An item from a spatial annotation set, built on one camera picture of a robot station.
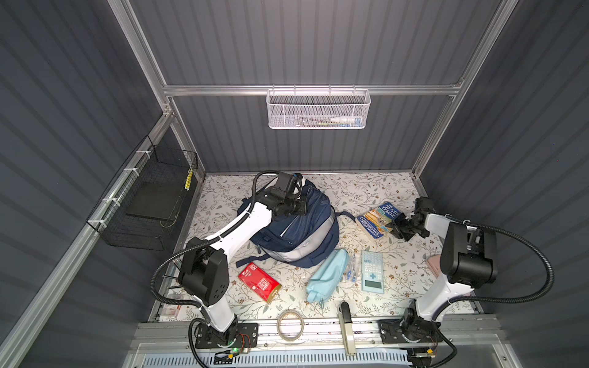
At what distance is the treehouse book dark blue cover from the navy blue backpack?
14 cm

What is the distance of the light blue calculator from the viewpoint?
0.84 meters

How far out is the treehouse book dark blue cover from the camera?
977 millimetres

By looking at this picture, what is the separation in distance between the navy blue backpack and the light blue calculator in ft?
0.45

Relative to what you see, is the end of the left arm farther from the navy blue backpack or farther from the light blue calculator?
the light blue calculator

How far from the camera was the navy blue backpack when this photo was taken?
33.0 inches
